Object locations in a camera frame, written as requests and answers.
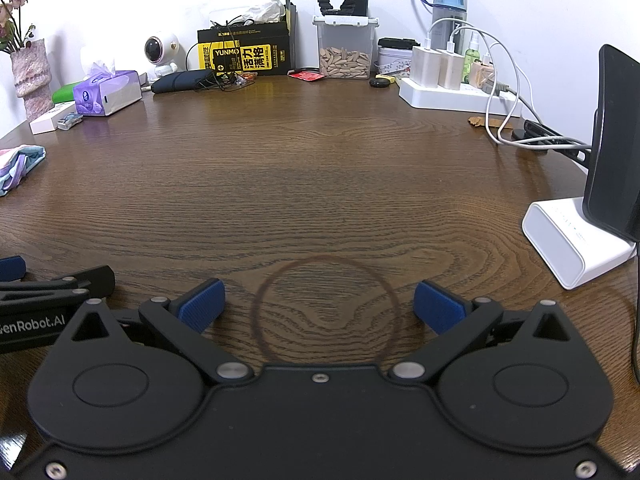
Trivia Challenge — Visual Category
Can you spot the purple tissue box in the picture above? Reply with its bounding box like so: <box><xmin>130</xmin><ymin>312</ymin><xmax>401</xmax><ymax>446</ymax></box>
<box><xmin>73</xmin><ymin>59</ymin><xmax>143</xmax><ymax>118</ymax></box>

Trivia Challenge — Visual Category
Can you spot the yellow black cardboard box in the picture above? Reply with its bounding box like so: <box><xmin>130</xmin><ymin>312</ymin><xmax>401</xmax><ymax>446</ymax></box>
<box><xmin>197</xmin><ymin>0</ymin><xmax>297</xmax><ymax>77</ymax></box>

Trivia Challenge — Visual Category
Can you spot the black item on tin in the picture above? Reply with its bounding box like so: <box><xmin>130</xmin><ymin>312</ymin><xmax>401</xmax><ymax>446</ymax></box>
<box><xmin>378</xmin><ymin>37</ymin><xmax>420</xmax><ymax>52</ymax></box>

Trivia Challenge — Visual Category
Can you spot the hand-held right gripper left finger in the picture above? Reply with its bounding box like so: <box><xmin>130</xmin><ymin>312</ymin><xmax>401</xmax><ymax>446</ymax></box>
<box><xmin>54</xmin><ymin>279</ymin><xmax>253</xmax><ymax>383</ymax></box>

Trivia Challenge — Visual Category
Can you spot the pink textured vase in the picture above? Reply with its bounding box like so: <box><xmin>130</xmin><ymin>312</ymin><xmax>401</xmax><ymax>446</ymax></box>
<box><xmin>10</xmin><ymin>37</ymin><xmax>55</xmax><ymax>116</ymax></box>

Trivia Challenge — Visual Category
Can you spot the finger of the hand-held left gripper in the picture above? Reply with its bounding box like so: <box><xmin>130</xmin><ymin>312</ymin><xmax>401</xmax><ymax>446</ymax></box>
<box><xmin>0</xmin><ymin>255</ymin><xmax>28</xmax><ymax>282</ymax></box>
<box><xmin>0</xmin><ymin>265</ymin><xmax>117</xmax><ymax>312</ymax></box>

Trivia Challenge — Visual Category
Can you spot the green spray bottle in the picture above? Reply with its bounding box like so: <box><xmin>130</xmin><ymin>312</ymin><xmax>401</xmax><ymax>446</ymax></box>
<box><xmin>463</xmin><ymin>30</ymin><xmax>482</xmax><ymax>84</ymax></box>

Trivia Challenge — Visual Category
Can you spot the pink blue mesh garment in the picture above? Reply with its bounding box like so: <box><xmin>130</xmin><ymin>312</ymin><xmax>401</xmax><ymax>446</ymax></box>
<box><xmin>0</xmin><ymin>143</ymin><xmax>47</xmax><ymax>197</ymax></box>

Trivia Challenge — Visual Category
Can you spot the white charger block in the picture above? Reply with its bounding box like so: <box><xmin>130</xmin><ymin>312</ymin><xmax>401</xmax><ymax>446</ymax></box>
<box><xmin>437</xmin><ymin>48</ymin><xmax>469</xmax><ymax>90</ymax></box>
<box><xmin>410</xmin><ymin>45</ymin><xmax>444</xmax><ymax>89</ymax></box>

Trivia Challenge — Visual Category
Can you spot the black flat holder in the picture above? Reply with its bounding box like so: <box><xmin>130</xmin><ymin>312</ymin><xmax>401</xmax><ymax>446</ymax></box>
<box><xmin>510</xmin><ymin>119</ymin><xmax>594</xmax><ymax>162</ymax></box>

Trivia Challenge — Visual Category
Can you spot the grey blue water bottle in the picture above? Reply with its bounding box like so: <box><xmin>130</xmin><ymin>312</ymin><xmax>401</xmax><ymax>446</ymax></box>
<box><xmin>430</xmin><ymin>0</ymin><xmax>469</xmax><ymax>37</ymax></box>

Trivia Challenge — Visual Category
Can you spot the white security camera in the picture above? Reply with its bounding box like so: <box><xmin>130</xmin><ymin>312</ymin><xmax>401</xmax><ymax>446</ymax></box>
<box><xmin>143</xmin><ymin>32</ymin><xmax>182</xmax><ymax>81</ymax></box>

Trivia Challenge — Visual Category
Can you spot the white charging cable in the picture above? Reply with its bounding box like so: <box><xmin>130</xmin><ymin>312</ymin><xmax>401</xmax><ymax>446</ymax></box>
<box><xmin>426</xmin><ymin>17</ymin><xmax>524</xmax><ymax>145</ymax></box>
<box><xmin>448</xmin><ymin>29</ymin><xmax>593</xmax><ymax>152</ymax></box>

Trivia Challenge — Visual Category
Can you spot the clear plastic storage container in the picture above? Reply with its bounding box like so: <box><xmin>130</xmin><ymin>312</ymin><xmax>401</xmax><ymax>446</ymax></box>
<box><xmin>312</xmin><ymin>14</ymin><xmax>380</xmax><ymax>81</ymax></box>

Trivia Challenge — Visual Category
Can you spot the small white carton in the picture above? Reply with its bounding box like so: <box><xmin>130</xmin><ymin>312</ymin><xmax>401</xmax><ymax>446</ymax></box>
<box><xmin>28</xmin><ymin>100</ymin><xmax>79</xmax><ymax>135</ymax></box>

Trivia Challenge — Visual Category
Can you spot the white round tin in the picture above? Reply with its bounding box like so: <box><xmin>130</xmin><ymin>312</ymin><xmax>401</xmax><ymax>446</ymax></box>
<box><xmin>377</xmin><ymin>46</ymin><xmax>417</xmax><ymax>75</ymax></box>

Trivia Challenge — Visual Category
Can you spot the crumpled white plastic bag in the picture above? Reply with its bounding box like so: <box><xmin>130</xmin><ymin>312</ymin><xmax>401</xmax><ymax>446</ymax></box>
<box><xmin>210</xmin><ymin>0</ymin><xmax>287</xmax><ymax>27</ymax></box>

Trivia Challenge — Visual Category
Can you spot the dark navy pouch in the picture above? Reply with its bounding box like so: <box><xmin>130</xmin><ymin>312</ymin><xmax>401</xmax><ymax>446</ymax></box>
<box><xmin>150</xmin><ymin>69</ymin><xmax>219</xmax><ymax>95</ymax></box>

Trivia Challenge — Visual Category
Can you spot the black standing panel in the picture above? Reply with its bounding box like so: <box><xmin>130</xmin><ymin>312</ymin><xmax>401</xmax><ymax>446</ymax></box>
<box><xmin>582</xmin><ymin>43</ymin><xmax>640</xmax><ymax>242</ymax></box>

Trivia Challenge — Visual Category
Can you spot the beige small adapter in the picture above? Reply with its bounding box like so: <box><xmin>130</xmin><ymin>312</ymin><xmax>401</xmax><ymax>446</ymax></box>
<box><xmin>469</xmin><ymin>62</ymin><xmax>497</xmax><ymax>89</ymax></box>

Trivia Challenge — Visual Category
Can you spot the white power strip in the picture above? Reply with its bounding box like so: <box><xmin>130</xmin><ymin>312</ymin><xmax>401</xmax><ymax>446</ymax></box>
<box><xmin>398</xmin><ymin>76</ymin><xmax>522</xmax><ymax>114</ymax></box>

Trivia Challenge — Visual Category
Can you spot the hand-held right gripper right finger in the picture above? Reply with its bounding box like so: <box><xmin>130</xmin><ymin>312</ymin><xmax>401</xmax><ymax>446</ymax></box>
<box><xmin>392</xmin><ymin>280</ymin><xmax>584</xmax><ymax>384</ymax></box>

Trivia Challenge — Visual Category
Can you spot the white dock stand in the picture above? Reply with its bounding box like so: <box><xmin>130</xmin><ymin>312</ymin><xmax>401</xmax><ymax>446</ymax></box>
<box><xmin>522</xmin><ymin>199</ymin><xmax>639</xmax><ymax>291</ymax></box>

